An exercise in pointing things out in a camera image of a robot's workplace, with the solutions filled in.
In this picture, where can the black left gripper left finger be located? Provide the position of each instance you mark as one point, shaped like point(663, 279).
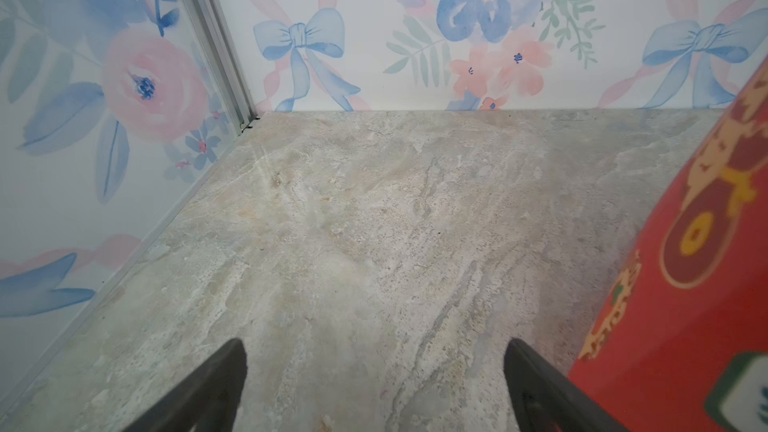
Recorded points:
point(206, 400)

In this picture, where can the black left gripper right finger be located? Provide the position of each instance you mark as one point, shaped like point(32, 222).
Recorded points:
point(543, 399)

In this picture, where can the red paper gift bag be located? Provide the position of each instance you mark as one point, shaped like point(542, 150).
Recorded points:
point(680, 343)

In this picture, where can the aluminium left corner post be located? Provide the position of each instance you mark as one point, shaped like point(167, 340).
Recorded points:
point(209, 23)

